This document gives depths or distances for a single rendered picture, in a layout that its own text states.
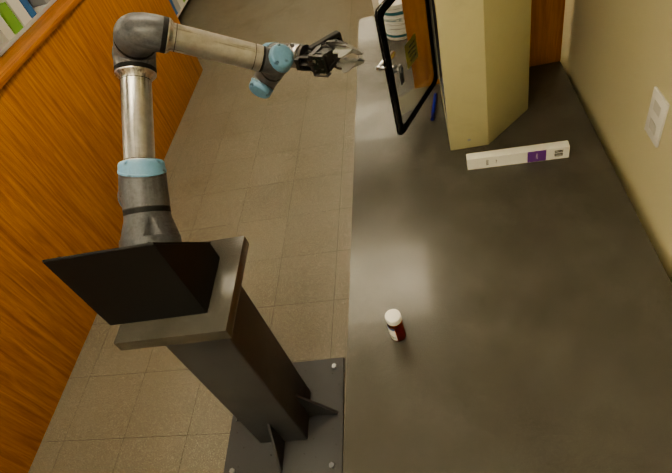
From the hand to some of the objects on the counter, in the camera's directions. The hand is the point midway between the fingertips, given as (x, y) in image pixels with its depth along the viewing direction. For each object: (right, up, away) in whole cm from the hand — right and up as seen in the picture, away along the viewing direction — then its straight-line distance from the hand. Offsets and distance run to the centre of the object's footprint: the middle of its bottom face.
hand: (360, 55), depth 150 cm
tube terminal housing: (+40, -15, +9) cm, 44 cm away
